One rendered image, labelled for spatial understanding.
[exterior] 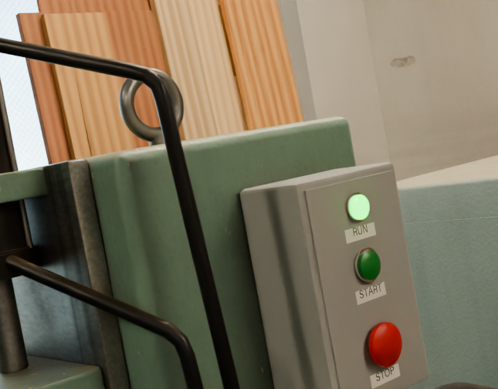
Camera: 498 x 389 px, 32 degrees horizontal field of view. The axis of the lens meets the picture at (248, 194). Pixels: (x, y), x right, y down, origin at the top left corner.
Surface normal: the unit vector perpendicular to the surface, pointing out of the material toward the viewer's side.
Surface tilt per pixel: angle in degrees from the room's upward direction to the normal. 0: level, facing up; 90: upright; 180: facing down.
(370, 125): 90
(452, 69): 90
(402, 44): 90
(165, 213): 90
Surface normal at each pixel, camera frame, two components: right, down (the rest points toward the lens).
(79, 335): -0.75, 0.17
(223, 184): 0.64, -0.07
